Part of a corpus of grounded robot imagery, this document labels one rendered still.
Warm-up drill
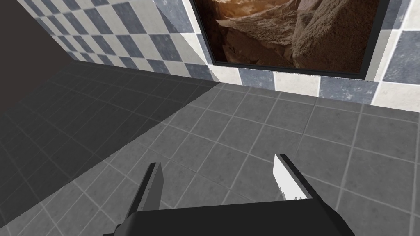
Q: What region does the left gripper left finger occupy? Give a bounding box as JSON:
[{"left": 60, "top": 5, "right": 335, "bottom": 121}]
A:
[{"left": 126, "top": 162, "right": 164, "bottom": 219}]

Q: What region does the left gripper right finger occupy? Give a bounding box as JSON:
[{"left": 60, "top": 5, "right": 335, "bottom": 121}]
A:
[{"left": 273, "top": 154, "right": 320, "bottom": 201}]

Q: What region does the black framed rock picture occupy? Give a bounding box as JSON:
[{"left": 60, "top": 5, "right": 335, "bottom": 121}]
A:
[{"left": 189, "top": 0, "right": 391, "bottom": 80}]

